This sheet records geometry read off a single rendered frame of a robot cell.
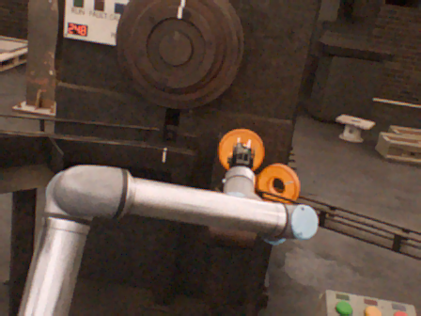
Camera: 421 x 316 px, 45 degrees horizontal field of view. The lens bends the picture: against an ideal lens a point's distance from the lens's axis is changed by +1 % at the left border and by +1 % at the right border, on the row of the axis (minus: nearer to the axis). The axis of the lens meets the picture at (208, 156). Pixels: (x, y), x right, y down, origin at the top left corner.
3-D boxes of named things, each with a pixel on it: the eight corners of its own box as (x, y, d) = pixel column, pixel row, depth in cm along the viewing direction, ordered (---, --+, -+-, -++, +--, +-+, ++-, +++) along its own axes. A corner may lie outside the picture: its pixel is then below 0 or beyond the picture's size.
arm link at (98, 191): (70, 155, 107) (323, 202, 135) (59, 162, 118) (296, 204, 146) (60, 210, 104) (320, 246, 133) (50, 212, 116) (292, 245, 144)
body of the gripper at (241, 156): (257, 144, 162) (255, 165, 152) (251, 165, 167) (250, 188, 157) (233, 139, 162) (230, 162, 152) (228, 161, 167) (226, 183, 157)
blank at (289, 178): (270, 209, 187) (265, 212, 184) (256, 169, 187) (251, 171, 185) (306, 199, 178) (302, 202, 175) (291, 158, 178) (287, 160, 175)
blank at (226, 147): (220, 127, 172) (220, 129, 169) (265, 130, 172) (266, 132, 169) (217, 169, 177) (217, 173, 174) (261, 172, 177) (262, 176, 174)
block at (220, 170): (210, 183, 211) (219, 129, 204) (229, 187, 211) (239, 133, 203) (208, 194, 201) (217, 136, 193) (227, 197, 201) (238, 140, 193)
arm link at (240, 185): (239, 232, 145) (212, 213, 142) (241, 204, 155) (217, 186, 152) (261, 215, 140) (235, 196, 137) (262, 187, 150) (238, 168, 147)
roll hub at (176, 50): (134, 79, 186) (143, 0, 177) (210, 91, 185) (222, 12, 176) (131, 82, 180) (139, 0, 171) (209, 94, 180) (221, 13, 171)
